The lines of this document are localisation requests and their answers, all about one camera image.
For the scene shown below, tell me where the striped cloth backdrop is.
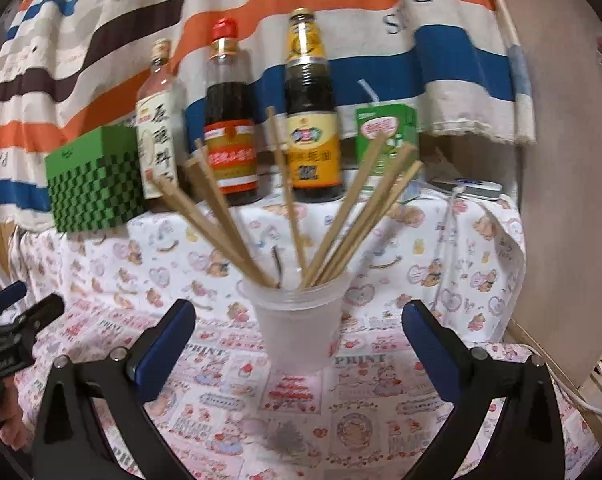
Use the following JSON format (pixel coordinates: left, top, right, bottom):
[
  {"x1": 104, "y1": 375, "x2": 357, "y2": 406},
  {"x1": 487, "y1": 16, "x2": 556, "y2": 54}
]
[{"x1": 0, "y1": 0, "x2": 536, "y2": 231}]

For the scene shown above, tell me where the small white blue box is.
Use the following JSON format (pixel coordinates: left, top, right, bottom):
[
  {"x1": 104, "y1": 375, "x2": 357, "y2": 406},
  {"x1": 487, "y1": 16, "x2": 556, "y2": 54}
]
[{"x1": 430, "y1": 178, "x2": 503, "y2": 200}]

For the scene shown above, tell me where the green drink carton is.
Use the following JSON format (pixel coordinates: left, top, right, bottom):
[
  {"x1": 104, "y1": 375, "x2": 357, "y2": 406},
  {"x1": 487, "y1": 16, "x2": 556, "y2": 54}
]
[{"x1": 355, "y1": 79, "x2": 419, "y2": 196}]

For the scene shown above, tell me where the green checkered box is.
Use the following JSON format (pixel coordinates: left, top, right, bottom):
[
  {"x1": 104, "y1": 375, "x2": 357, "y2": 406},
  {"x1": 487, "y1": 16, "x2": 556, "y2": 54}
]
[{"x1": 45, "y1": 126, "x2": 146, "y2": 233}]

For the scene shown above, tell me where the left hand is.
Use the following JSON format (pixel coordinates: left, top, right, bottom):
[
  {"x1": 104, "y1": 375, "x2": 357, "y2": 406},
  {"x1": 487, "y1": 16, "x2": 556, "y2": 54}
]
[{"x1": 0, "y1": 377, "x2": 28, "y2": 451}]

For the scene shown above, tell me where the red cap vinegar bottle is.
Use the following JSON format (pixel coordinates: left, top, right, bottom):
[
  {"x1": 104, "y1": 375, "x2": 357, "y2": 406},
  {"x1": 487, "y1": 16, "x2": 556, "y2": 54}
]
[{"x1": 203, "y1": 18, "x2": 259, "y2": 206}]

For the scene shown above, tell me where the clear plastic cup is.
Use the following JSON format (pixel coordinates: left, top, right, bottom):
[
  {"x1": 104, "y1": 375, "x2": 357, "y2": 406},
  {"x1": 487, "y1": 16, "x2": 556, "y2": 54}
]
[{"x1": 238, "y1": 252, "x2": 351, "y2": 375}]

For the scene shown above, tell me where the yellow label soy sauce bottle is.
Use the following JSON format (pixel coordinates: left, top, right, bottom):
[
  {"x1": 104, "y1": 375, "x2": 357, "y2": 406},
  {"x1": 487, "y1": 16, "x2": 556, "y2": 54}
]
[{"x1": 285, "y1": 8, "x2": 342, "y2": 203}]

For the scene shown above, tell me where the printed tablecloth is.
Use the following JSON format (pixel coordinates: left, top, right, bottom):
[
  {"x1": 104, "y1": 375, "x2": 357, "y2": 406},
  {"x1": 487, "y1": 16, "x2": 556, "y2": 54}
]
[{"x1": 4, "y1": 184, "x2": 602, "y2": 480}]

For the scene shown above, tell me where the cooking wine bottle white label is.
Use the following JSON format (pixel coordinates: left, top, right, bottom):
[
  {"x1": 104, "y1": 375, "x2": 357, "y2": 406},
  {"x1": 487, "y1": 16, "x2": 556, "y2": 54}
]
[{"x1": 135, "y1": 39, "x2": 189, "y2": 200}]

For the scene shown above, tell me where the brown board panel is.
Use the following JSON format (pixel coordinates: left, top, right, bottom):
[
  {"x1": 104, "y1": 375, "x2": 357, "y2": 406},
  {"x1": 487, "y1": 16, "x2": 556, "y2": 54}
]
[{"x1": 505, "y1": 0, "x2": 602, "y2": 385}]

